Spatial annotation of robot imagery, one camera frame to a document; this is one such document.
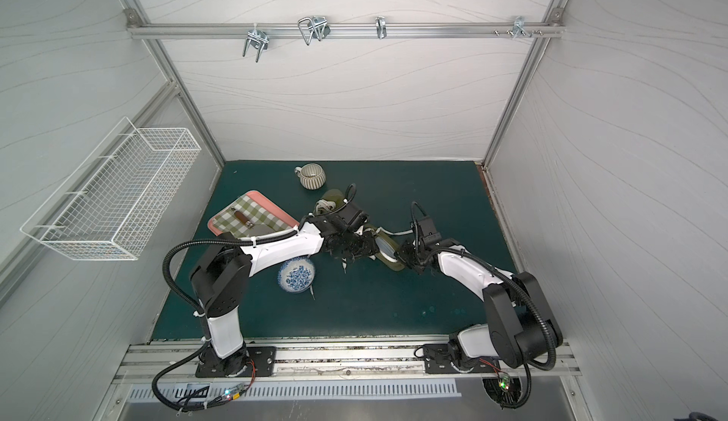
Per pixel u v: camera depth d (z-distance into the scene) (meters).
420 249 0.70
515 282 0.46
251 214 1.04
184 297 0.49
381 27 0.78
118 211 0.68
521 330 0.42
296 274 0.88
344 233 0.69
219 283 0.47
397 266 0.87
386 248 0.93
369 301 0.85
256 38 0.78
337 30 0.77
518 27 0.77
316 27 0.77
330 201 1.01
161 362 0.75
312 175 1.12
